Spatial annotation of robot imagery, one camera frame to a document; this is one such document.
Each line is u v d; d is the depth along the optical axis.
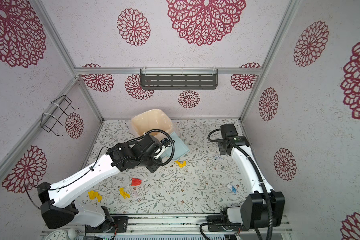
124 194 0.83
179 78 0.94
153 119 0.92
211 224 0.72
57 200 0.39
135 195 0.83
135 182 0.87
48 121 0.73
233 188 0.85
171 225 0.75
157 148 0.54
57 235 0.68
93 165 0.44
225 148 0.57
